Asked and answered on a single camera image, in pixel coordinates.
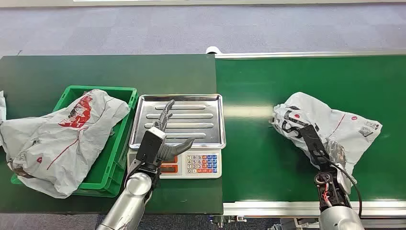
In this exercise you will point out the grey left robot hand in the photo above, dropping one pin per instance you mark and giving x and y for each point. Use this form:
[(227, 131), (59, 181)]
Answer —
[(171, 150)]

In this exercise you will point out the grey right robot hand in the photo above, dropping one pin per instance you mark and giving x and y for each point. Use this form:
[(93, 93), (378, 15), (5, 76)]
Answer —
[(337, 152)]

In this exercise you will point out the grey poly mailer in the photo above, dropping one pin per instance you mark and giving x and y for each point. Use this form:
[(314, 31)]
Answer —
[(333, 117), (47, 136)]

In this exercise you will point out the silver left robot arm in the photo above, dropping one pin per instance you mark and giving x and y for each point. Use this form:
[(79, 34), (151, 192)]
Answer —
[(130, 203)]

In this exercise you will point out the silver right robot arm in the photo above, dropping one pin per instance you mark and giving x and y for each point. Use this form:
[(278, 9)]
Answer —
[(336, 219)]

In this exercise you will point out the green conveyor belt machine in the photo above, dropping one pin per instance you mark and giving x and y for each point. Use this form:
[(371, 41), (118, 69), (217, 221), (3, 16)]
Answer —
[(317, 79)]

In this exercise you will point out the electronic scale, steel tray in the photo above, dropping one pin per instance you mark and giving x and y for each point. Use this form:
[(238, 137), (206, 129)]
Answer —
[(196, 127)]

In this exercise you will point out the green plastic crate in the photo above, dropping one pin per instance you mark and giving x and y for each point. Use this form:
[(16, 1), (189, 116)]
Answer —
[(104, 177)]

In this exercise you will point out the white round roller cap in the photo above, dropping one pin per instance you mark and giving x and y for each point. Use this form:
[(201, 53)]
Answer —
[(213, 49)]

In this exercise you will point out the grey poly mailer, red print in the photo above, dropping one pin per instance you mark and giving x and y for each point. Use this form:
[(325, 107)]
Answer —
[(47, 136)]

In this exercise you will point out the white bag edge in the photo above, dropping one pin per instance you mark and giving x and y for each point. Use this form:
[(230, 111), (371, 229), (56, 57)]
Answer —
[(2, 108)]

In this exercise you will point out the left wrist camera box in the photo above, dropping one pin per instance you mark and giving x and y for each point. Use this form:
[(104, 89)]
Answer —
[(149, 149)]

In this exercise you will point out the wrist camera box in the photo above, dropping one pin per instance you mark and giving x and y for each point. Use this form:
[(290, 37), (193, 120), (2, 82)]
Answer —
[(312, 141), (149, 149)]

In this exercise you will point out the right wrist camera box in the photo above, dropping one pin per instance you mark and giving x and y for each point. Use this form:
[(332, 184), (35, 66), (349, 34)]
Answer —
[(312, 141)]

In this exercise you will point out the metal conveyor bracket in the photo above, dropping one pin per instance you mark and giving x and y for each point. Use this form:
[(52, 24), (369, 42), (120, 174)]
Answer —
[(226, 219)]

